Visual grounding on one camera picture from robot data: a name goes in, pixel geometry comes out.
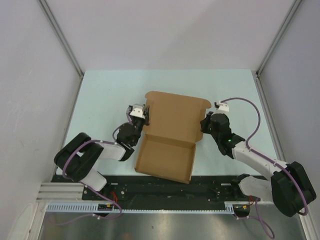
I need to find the grey slotted cable duct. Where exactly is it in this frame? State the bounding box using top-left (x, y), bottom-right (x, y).
top-left (46, 202), bottom-right (251, 215)

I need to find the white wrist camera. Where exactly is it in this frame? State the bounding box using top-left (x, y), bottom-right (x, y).
top-left (128, 104), bottom-right (145, 119)
top-left (214, 101), bottom-right (230, 114)

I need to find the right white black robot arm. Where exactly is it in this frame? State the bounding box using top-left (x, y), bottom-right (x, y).
top-left (200, 111), bottom-right (317, 217)

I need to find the right aluminium frame post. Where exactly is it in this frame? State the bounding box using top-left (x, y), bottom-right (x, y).
top-left (255, 0), bottom-right (304, 77)

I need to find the left aluminium frame post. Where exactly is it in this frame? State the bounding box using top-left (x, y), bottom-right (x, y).
top-left (37, 0), bottom-right (84, 80)

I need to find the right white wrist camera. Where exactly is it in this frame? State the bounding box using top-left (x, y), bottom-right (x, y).
top-left (214, 101), bottom-right (230, 114)

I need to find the brown cardboard box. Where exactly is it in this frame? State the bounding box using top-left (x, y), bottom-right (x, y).
top-left (134, 91), bottom-right (212, 184)

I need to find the aluminium front rail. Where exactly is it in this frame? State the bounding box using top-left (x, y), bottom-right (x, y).
top-left (36, 182), bottom-right (84, 202)

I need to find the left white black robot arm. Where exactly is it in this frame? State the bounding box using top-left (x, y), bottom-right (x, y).
top-left (53, 104), bottom-right (150, 200)

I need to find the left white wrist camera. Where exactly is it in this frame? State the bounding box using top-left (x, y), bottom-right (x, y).
top-left (128, 104), bottom-right (145, 119)

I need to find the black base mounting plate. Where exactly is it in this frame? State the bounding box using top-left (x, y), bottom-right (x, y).
top-left (51, 174), bottom-right (292, 202)

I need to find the aluminium frame post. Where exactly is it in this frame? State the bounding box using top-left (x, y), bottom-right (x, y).
top-left (37, 0), bottom-right (84, 80)
top-left (255, 0), bottom-right (304, 77)

